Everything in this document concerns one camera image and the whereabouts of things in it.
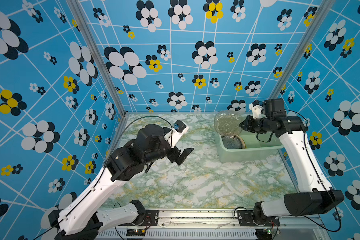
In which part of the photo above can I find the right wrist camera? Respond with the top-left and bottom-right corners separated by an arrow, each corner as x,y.
249,100 -> 263,119

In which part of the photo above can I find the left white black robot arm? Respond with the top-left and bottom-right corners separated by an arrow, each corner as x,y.
48,120 -> 194,240

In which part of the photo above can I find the left controller board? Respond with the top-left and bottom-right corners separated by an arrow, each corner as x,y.
126,229 -> 147,238

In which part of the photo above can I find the light green plastic bin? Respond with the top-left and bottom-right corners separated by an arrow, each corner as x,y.
215,131 -> 283,163

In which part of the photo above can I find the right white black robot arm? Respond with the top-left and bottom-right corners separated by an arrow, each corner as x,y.
240,99 -> 345,225

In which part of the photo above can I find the controller board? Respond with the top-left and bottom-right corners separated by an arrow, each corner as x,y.
256,229 -> 274,240
126,229 -> 147,238

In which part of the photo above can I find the greenish glass plate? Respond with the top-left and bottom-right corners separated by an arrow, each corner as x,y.
214,111 -> 243,136

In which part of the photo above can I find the right controller board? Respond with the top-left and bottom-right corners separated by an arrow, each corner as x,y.
256,229 -> 274,240

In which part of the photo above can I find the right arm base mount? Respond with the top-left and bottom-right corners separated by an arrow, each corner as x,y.
234,209 -> 280,228

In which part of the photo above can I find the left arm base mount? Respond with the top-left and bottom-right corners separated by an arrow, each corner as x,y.
121,210 -> 159,227

